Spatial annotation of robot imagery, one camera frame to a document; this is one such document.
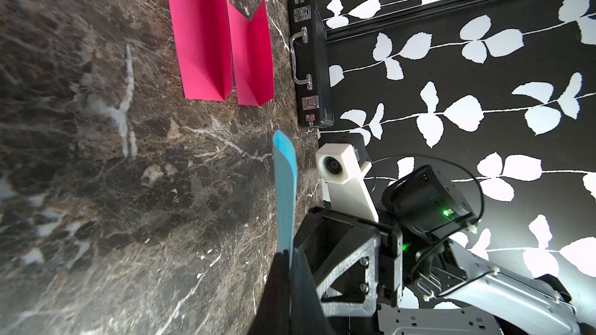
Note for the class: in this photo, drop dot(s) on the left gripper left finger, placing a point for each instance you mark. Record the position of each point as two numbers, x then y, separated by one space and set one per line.
273 315

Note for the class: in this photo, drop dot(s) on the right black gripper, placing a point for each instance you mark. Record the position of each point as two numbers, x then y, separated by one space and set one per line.
356 264

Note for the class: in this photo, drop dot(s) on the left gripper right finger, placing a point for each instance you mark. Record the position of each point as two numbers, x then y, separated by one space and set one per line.
307 313

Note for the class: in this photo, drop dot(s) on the pink square paper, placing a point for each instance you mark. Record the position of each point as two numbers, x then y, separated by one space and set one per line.
252 56
203 46

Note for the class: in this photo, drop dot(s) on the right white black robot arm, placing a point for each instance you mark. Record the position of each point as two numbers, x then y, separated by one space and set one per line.
429 211

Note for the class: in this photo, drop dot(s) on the black carrying case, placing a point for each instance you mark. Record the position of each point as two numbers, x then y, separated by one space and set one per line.
310 73

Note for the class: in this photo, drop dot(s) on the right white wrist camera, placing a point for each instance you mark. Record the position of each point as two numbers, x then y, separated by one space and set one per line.
340 169

